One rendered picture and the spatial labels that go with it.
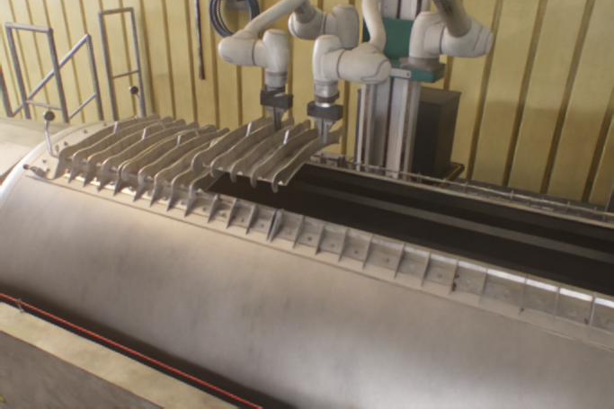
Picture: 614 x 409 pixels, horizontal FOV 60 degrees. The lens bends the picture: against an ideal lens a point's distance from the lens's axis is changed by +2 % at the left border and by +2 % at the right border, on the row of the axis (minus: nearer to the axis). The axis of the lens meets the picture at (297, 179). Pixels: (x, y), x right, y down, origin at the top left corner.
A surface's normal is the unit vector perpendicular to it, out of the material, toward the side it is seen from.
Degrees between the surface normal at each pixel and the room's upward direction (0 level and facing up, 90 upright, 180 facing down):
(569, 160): 90
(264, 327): 57
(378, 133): 90
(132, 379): 0
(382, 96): 90
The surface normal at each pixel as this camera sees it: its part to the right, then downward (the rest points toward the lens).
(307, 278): -0.29, -0.46
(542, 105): -0.46, 0.36
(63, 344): 0.01, -0.91
